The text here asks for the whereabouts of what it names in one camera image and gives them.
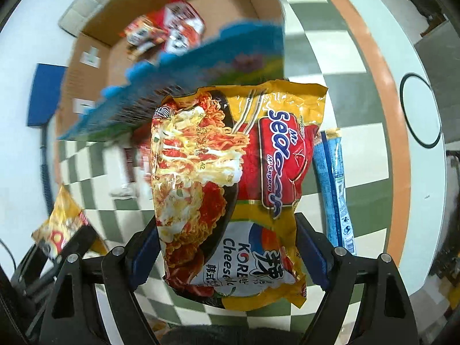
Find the yellow instant noodle packet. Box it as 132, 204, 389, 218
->
32, 185, 108, 259
150, 81, 328, 310

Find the blue long snack packet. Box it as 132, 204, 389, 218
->
312, 129, 357, 256

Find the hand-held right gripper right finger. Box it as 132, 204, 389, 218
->
293, 213, 419, 345

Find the red white snack packet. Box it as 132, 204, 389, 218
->
158, 0, 206, 56

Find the white padded chair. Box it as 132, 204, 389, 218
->
59, 0, 123, 38

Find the green white checkered tablecloth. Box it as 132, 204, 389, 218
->
54, 0, 412, 333

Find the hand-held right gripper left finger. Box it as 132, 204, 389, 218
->
38, 219, 162, 345

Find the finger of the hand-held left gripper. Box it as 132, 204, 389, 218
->
63, 223, 100, 259
11, 246, 58, 306

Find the black ribbed rod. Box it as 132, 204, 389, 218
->
39, 126, 55, 217

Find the cardboard box with blue flap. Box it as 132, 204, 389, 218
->
54, 0, 286, 142

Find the blue cushion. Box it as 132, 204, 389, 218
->
27, 63, 69, 127

